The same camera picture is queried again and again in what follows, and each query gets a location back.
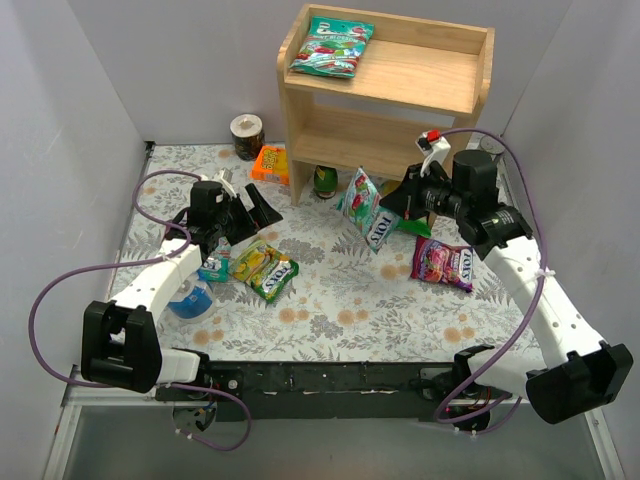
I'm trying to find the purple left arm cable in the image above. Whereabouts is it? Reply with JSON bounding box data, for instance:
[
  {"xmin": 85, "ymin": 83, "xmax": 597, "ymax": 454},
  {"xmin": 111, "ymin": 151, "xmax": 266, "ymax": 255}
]
[{"xmin": 27, "ymin": 169, "xmax": 254, "ymax": 453}]

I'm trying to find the green cassava chips bag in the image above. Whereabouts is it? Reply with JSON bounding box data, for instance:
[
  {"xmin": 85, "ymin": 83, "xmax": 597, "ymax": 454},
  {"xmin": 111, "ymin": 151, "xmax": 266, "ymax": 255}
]
[{"xmin": 380, "ymin": 179, "xmax": 433, "ymax": 238}]

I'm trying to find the teal Fox's bag near left arm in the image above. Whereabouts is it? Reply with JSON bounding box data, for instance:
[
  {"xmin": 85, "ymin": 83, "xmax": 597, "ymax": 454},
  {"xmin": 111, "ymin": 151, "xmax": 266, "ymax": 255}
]
[{"xmin": 198, "ymin": 237, "xmax": 231, "ymax": 283}]

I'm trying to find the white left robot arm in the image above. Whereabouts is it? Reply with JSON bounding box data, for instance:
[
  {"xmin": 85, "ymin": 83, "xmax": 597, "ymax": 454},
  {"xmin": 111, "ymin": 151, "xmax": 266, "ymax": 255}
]
[{"xmin": 81, "ymin": 179, "xmax": 282, "ymax": 393}]

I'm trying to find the teal Fox's candy bag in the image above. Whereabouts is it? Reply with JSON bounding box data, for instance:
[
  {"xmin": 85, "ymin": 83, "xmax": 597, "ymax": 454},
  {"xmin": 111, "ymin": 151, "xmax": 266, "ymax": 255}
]
[
  {"xmin": 290, "ymin": 16, "xmax": 375, "ymax": 79},
  {"xmin": 337, "ymin": 168, "xmax": 400, "ymax": 253}
]

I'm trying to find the dark tape roll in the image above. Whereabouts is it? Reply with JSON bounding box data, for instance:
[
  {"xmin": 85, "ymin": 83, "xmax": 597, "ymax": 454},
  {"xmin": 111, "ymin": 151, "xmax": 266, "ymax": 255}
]
[{"xmin": 230, "ymin": 114, "xmax": 265, "ymax": 161}]

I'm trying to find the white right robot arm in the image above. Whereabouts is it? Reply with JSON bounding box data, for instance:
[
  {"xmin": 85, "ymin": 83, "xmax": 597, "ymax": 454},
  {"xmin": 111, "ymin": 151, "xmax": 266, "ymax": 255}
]
[{"xmin": 381, "ymin": 150, "xmax": 633, "ymax": 424}]

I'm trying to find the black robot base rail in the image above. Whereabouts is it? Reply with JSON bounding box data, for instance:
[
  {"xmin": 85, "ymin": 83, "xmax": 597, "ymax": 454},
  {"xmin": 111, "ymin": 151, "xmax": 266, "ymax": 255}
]
[{"xmin": 152, "ymin": 357, "xmax": 516, "ymax": 434}]

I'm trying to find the wooden two-tier shelf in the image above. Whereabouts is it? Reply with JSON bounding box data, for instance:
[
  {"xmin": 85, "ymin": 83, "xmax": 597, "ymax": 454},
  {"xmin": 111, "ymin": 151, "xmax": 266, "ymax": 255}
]
[{"xmin": 277, "ymin": 4, "xmax": 495, "ymax": 204}]

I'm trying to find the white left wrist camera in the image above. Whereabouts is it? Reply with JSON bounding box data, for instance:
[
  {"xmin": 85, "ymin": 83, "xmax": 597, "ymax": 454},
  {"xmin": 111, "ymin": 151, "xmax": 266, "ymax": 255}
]
[{"xmin": 200, "ymin": 168, "xmax": 237, "ymax": 198}]

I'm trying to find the orange candy box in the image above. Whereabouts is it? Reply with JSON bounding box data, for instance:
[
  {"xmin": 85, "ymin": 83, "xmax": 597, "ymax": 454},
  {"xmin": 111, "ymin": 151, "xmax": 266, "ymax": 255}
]
[{"xmin": 249, "ymin": 145, "xmax": 290, "ymax": 185}]

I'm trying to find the purple Fox's candy bag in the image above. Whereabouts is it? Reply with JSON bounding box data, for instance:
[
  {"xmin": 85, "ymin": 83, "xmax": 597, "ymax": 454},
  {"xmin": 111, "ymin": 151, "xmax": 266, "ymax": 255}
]
[{"xmin": 410, "ymin": 237, "xmax": 474, "ymax": 292}]

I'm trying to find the metal tin can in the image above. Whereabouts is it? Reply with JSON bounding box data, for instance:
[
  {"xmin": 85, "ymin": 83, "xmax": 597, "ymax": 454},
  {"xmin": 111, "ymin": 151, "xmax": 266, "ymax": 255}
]
[{"xmin": 479, "ymin": 135, "xmax": 505, "ymax": 157}]

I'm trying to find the green glass bottle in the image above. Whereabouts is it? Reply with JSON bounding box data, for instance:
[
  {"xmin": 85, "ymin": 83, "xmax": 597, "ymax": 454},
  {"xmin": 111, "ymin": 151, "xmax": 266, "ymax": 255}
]
[{"xmin": 313, "ymin": 165, "xmax": 338, "ymax": 199}]

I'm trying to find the yellow green Fox's candy bag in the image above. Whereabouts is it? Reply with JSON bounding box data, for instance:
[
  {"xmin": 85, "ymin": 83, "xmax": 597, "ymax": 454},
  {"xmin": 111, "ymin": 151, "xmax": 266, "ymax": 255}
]
[{"xmin": 229, "ymin": 239, "xmax": 299, "ymax": 304}]

